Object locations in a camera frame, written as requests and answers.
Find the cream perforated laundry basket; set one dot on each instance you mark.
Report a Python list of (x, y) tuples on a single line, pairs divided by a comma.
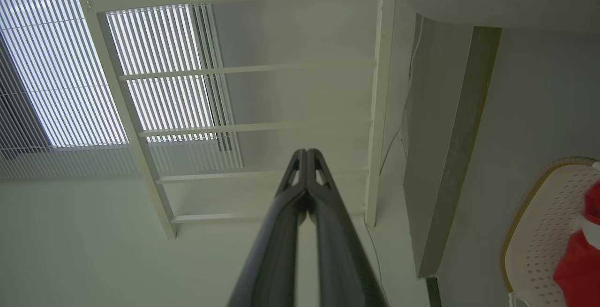
[(539, 232)]

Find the white ladder-like rack frame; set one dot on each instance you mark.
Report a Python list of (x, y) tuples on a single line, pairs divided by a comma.
[(136, 124)]

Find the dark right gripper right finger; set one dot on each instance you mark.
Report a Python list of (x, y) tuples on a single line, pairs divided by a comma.
[(342, 255)]

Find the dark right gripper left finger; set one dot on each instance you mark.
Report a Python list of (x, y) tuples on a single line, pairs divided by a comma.
[(276, 250)]

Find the red and white garment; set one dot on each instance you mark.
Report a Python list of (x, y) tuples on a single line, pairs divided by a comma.
[(581, 269)]

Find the white slatted window blind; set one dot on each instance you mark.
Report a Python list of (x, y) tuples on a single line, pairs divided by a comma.
[(56, 63)]

